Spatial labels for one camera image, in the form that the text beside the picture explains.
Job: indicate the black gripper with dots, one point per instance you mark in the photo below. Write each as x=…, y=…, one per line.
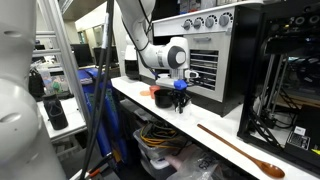
x=180, y=98

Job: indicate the white cup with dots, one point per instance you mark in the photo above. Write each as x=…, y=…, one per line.
x=184, y=112

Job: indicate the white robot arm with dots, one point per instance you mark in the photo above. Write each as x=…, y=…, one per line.
x=174, y=56

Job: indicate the black bowl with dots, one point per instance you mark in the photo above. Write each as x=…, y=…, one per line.
x=163, y=98

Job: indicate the orange plastic cup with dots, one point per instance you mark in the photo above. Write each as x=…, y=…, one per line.
x=153, y=89

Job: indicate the orange round lid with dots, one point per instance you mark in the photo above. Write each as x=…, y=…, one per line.
x=145, y=93

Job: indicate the clear plastic storage bin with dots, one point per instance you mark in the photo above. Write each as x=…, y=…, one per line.
x=153, y=158

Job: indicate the clear plastic bag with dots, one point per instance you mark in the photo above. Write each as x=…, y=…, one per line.
x=197, y=165

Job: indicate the white toy kitchen stove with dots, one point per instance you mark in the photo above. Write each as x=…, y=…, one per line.
x=221, y=44

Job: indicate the blue standing case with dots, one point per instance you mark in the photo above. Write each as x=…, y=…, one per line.
x=110, y=137

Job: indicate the long wooden spoon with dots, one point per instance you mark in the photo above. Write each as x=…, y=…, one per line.
x=267, y=168

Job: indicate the black water bottle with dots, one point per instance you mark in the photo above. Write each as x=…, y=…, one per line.
x=55, y=111

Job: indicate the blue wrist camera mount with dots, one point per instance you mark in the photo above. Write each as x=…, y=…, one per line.
x=180, y=84

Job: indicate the black 3D printer frame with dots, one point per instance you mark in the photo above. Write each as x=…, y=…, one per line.
x=281, y=111

